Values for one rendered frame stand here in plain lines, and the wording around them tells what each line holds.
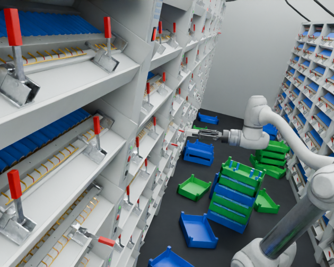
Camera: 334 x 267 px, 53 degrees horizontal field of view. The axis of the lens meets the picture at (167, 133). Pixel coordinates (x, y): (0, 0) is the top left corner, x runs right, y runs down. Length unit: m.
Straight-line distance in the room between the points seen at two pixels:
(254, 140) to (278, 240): 0.52
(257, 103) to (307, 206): 0.59
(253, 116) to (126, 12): 1.12
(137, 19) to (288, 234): 1.13
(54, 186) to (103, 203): 0.34
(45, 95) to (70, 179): 0.23
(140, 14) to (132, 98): 0.19
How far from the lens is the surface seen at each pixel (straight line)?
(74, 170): 0.64
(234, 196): 2.58
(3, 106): 0.37
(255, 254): 1.68
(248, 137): 1.81
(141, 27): 0.79
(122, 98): 0.82
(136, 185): 1.40
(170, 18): 1.48
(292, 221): 1.53
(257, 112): 1.76
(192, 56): 2.18
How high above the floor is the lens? 1.42
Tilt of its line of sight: 19 degrees down
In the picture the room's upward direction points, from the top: 13 degrees clockwise
